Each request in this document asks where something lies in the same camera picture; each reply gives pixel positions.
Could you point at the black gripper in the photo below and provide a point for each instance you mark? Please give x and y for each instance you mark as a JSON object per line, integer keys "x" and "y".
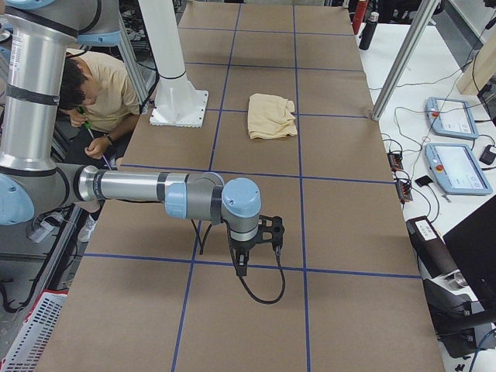
{"x": 242, "y": 246}

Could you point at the cream long-sleeve graphic shirt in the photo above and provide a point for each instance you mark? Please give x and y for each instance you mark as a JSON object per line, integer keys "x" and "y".
{"x": 270, "y": 117}

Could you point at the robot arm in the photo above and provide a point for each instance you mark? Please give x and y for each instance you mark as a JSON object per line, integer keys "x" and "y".
{"x": 62, "y": 114}

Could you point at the orange connector board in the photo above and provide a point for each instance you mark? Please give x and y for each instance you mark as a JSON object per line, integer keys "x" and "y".
{"x": 395, "y": 161}

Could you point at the seated person in beige shirt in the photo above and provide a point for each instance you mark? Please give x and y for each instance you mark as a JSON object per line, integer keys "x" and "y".
{"x": 100, "y": 84}

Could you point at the near blue teach pendant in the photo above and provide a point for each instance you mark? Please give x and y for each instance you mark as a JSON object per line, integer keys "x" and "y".
{"x": 456, "y": 170}

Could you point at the blue teach pendant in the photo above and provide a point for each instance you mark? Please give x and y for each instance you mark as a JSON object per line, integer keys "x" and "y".
{"x": 456, "y": 170}
{"x": 451, "y": 118}

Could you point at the black monitor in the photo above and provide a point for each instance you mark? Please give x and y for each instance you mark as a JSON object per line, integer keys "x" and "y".
{"x": 471, "y": 244}

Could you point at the white perforated basket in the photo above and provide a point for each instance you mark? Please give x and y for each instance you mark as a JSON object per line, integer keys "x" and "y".
{"x": 36, "y": 330}

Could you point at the far blue teach pendant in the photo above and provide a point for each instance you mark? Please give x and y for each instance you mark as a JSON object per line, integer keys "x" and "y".
{"x": 451, "y": 118}

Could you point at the black tumbler bottle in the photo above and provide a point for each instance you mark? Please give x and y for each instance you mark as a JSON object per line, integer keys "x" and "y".
{"x": 368, "y": 31}

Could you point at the black power adapter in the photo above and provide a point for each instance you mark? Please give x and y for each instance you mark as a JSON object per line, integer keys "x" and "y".
{"x": 488, "y": 155}

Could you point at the red bottle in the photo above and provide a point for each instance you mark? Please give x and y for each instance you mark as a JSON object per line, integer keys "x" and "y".
{"x": 360, "y": 11}

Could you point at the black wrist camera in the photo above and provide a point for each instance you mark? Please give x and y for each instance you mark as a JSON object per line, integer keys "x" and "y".
{"x": 270, "y": 230}

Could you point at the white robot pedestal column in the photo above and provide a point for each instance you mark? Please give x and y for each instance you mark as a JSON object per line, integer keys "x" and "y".
{"x": 177, "y": 102}

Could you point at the green handled tool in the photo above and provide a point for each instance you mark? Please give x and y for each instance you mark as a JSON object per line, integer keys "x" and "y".
{"x": 87, "y": 125}

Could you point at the aluminium frame post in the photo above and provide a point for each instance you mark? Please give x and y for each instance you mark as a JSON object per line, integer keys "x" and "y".
{"x": 415, "y": 31}

